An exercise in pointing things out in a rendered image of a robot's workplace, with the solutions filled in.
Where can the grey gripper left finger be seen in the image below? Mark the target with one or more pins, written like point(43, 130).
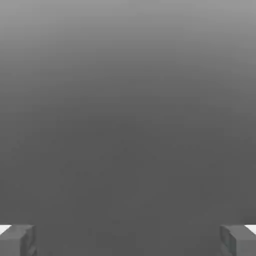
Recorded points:
point(14, 242)

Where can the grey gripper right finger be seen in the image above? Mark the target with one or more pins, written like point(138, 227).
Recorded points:
point(241, 242)

